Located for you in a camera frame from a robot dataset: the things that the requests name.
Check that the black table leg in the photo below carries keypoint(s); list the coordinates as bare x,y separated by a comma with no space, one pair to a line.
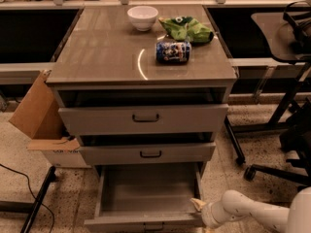
240,155
31,209

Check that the black right table leg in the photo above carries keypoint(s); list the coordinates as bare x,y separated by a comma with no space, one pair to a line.
240,155

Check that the dark side table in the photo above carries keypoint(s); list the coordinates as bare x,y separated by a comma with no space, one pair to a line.
288,37

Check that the white ceramic bowl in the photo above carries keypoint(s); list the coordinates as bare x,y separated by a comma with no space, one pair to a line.
142,17

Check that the grey drawer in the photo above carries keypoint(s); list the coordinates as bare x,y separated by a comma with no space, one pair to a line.
147,198
145,154
143,119

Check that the grey drawer cabinet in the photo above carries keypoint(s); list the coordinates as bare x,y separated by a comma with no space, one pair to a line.
105,51

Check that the black left table leg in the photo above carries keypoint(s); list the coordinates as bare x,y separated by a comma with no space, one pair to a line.
31,209

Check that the grey bottom drawer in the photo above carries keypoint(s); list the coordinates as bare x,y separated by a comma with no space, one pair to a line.
147,198

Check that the grey top drawer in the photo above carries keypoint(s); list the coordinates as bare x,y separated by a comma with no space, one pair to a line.
143,119

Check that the blue soda can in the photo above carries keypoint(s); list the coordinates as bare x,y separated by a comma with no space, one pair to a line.
172,52

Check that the brown cardboard box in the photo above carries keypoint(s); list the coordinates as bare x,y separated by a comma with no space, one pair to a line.
37,117

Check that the black office chair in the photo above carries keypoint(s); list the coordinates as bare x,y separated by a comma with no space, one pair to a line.
298,138

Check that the grey middle drawer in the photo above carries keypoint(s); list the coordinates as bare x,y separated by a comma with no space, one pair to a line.
145,154

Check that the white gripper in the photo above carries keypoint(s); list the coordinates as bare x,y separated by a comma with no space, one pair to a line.
209,214

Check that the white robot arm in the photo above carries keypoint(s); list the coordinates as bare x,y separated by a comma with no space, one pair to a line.
234,206

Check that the green chip bag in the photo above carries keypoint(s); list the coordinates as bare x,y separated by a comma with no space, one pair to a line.
186,29

